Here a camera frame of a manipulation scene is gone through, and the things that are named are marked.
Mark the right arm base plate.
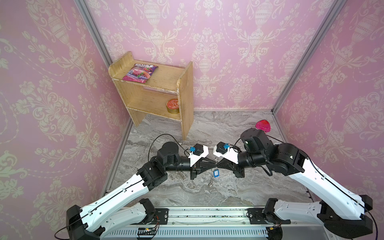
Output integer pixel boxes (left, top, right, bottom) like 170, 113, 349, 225
246, 208, 267, 225

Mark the purple snack packet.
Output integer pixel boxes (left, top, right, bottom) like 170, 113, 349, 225
123, 64, 158, 83

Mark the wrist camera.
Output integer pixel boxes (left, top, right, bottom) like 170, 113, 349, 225
214, 142, 240, 164
188, 144, 209, 167

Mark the pink lid cup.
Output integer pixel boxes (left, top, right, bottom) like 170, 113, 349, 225
255, 120, 271, 133

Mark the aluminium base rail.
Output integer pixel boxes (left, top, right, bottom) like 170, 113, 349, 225
83, 205, 319, 228

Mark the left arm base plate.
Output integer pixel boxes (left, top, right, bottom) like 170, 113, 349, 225
151, 208, 169, 225

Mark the perforated cable tray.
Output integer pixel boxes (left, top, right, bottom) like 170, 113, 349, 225
104, 225, 269, 240

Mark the key with blue tag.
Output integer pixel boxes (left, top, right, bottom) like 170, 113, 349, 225
213, 169, 220, 178

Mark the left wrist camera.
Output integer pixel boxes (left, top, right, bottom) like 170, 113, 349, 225
188, 144, 209, 167

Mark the wooden shelf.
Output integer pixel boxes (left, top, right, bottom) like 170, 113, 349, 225
108, 52, 194, 140

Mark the red lid tin can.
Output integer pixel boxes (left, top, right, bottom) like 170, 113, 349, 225
166, 99, 180, 115

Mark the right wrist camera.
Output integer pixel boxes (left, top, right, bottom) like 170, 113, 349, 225
214, 142, 240, 164

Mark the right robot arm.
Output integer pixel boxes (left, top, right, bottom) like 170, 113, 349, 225
214, 128, 379, 239

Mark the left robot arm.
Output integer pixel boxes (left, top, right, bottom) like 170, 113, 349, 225
63, 142, 217, 240

